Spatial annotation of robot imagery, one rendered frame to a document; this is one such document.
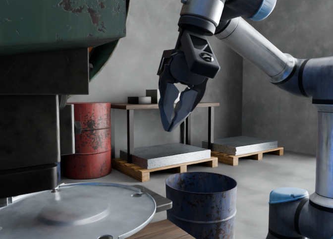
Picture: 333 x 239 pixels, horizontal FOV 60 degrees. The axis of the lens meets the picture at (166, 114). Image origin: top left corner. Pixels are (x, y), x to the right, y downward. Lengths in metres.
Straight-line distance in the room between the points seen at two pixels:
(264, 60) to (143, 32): 3.80
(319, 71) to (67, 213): 0.71
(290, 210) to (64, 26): 0.85
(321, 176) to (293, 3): 4.84
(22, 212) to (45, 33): 0.36
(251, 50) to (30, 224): 0.63
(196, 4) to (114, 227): 0.40
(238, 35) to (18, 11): 0.56
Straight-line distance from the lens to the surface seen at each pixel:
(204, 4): 0.55
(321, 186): 0.94
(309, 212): 0.97
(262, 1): 0.64
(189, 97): 0.54
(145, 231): 1.45
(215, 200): 1.59
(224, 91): 5.60
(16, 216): 0.58
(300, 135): 5.35
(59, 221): 0.52
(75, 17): 0.34
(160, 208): 0.57
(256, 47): 0.81
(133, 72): 4.38
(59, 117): 0.45
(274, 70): 0.89
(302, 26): 5.43
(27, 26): 0.33
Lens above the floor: 0.99
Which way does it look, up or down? 4 degrees down
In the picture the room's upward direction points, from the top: straight up
